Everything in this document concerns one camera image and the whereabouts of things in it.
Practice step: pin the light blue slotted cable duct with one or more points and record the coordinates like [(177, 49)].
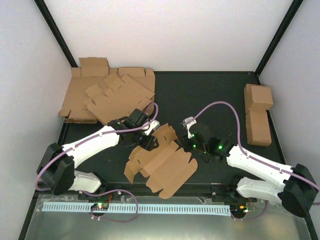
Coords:
[(141, 208)]

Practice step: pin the left black frame post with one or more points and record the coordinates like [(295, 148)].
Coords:
[(51, 23)]

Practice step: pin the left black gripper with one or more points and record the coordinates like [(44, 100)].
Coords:
[(148, 144)]

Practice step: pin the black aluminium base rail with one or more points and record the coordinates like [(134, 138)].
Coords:
[(160, 188)]

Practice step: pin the black frame post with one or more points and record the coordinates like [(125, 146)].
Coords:
[(282, 28), (51, 23)]

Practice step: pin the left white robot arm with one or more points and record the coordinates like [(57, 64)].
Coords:
[(58, 166)]

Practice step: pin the right black frame post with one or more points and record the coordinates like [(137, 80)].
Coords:
[(282, 28)]

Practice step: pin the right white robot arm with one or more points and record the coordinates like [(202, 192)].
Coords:
[(221, 150)]

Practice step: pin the stack of flat cardboard blanks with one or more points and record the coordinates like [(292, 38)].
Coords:
[(93, 70)]

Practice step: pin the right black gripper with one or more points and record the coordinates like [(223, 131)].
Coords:
[(186, 146)]

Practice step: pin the cardboard box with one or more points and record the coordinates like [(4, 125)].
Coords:
[(165, 165), (257, 128), (257, 97)]

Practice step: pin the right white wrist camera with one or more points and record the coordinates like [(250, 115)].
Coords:
[(187, 123)]

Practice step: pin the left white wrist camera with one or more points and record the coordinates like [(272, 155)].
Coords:
[(150, 129)]

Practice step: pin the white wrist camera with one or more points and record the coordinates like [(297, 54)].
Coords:
[(187, 123), (150, 129)]

